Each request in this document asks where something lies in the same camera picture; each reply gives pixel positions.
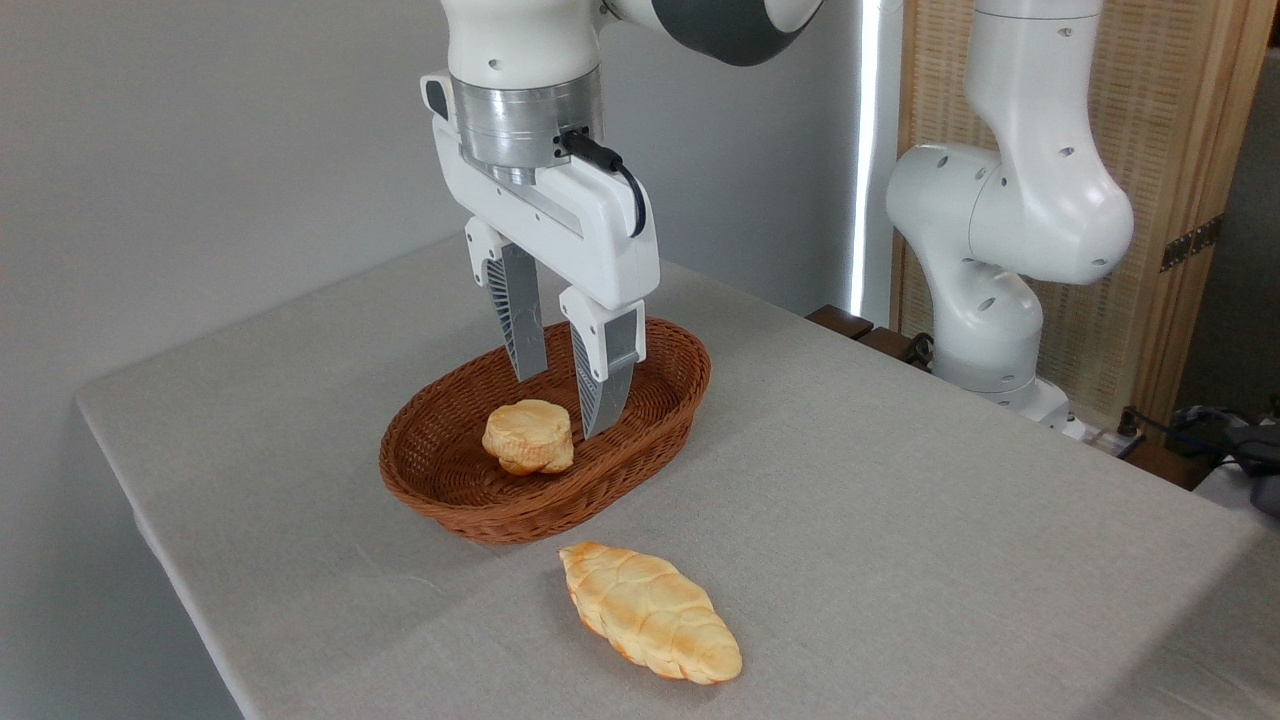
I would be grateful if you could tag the white power strip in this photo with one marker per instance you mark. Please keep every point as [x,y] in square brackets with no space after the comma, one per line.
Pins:
[1100,438]

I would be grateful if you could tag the brown oval wicker basket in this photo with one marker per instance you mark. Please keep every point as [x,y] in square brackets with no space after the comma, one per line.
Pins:
[560,500]

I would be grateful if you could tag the grey tablecloth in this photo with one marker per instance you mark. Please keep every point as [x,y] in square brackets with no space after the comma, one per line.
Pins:
[900,550]

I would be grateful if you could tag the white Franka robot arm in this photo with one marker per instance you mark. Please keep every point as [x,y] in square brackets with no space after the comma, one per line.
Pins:
[1040,200]

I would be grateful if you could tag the wooden rattan folding screen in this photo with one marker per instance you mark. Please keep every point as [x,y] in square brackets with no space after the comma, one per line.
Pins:
[1160,120]

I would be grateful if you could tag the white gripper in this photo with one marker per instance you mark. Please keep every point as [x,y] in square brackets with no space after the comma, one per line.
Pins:
[590,230]

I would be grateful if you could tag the long braided bread loaf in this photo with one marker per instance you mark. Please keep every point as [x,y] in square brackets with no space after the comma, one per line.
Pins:
[650,610]

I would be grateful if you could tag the dark metal screen hinge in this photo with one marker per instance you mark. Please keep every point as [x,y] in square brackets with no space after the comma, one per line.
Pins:
[1190,243]

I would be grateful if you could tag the small round bread roll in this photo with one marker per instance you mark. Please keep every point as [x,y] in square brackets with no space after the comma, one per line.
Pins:
[525,435]

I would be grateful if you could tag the dark brown wooden block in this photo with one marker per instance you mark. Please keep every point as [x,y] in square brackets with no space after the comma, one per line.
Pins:
[885,343]
[838,321]

